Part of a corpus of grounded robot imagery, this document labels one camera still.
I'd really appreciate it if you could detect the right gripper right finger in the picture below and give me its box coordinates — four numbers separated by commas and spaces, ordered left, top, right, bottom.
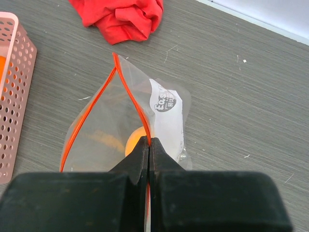
149, 138, 293, 232

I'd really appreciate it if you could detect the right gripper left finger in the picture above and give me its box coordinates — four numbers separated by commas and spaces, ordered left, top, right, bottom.
0, 137, 148, 232

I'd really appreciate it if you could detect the orange fruit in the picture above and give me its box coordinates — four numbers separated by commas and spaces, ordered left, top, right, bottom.
125, 127, 147, 157

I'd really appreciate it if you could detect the clear zip top bag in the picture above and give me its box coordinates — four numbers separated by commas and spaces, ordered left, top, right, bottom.
59, 52, 194, 232

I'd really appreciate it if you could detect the pink perforated plastic basket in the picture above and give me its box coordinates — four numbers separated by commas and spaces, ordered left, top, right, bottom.
0, 12, 37, 184

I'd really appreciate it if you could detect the crumpled red cloth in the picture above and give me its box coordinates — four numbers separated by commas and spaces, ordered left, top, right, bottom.
69, 0, 164, 45

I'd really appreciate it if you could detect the orange persimmon with leaf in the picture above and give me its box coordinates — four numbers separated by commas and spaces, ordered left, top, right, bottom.
0, 56, 6, 81

